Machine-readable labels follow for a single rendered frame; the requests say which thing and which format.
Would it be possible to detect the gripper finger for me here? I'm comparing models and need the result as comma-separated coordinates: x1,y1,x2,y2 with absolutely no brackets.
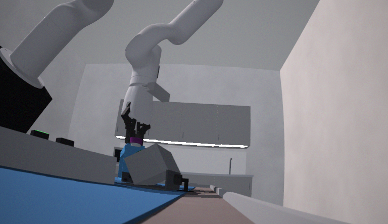
121,102,137,144
135,122,151,146

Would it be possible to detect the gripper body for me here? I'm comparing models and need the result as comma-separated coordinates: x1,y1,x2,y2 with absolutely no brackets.
121,85,153,125

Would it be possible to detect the blue flat mat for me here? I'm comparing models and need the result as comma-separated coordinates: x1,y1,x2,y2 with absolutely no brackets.
0,165,188,224

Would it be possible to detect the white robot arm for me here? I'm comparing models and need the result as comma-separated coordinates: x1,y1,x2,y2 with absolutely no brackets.
0,0,223,102

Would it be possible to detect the grey control panel with blue and green buttons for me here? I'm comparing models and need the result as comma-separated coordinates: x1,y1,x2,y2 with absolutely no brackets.
121,143,193,192

